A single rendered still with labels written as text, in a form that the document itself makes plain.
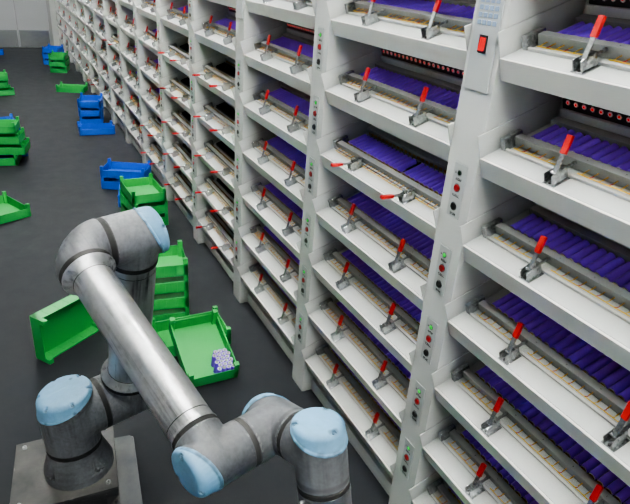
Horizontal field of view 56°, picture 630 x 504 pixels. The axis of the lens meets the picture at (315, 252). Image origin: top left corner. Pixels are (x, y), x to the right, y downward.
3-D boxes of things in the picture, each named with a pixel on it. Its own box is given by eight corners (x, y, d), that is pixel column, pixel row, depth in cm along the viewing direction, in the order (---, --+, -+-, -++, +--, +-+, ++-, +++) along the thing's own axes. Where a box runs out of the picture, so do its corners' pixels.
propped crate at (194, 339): (237, 376, 233) (240, 364, 228) (187, 389, 224) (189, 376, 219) (215, 320, 252) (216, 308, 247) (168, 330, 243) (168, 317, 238)
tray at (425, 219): (438, 243, 141) (433, 210, 135) (323, 166, 189) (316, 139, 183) (504, 208, 146) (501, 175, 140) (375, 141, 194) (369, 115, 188)
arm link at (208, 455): (34, 221, 123) (202, 483, 89) (92, 207, 130) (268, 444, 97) (38, 261, 130) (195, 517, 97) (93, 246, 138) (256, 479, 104)
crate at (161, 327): (161, 359, 240) (160, 343, 236) (150, 333, 256) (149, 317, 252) (231, 344, 252) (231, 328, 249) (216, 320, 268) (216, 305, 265)
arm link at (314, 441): (318, 397, 103) (358, 417, 96) (324, 460, 106) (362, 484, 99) (275, 418, 98) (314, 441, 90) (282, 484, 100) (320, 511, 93)
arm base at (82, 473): (38, 496, 161) (31, 469, 157) (51, 447, 178) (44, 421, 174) (110, 484, 165) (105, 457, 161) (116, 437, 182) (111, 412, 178)
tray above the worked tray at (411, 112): (453, 163, 132) (445, 106, 124) (328, 104, 180) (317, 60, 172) (522, 128, 137) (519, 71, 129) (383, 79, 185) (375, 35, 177)
